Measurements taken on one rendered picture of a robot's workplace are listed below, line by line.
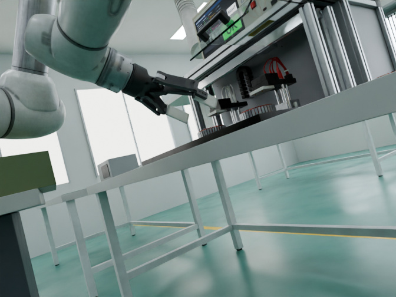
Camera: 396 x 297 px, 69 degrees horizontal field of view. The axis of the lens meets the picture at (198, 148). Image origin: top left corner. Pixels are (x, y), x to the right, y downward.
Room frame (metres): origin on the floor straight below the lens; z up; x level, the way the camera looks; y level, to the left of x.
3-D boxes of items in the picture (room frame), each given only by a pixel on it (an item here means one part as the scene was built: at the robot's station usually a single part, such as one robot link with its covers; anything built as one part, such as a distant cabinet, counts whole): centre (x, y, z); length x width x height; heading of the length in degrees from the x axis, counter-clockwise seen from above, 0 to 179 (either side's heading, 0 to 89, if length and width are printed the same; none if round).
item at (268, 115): (1.00, -0.15, 0.76); 0.64 x 0.47 x 0.02; 35
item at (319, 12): (1.10, -0.28, 1.04); 0.62 x 0.02 x 0.03; 35
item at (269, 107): (0.89, -0.21, 0.80); 0.11 x 0.11 x 0.04
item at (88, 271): (3.05, 1.07, 0.37); 1.85 x 1.10 x 0.75; 35
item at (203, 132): (1.09, -0.07, 0.80); 0.11 x 0.11 x 0.04
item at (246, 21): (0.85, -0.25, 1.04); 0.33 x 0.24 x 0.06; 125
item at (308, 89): (1.14, -0.35, 0.92); 0.66 x 0.01 x 0.30; 35
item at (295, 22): (1.05, -0.22, 1.03); 0.62 x 0.01 x 0.03; 35
